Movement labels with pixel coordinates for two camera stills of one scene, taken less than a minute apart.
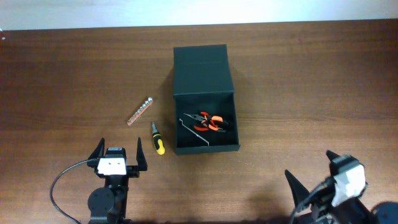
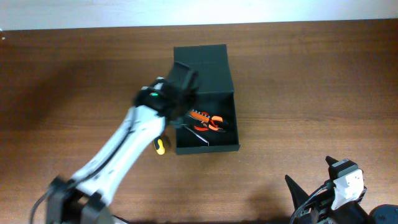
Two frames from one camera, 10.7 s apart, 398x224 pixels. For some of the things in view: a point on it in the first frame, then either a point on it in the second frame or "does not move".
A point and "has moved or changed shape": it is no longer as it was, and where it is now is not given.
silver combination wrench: x=201 y=138 does not move
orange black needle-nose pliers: x=209 y=120 does not move
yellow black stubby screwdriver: x=158 y=142 does not move
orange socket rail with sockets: x=140 y=112 has moved or changed shape
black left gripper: x=133 y=171 to x=193 y=104
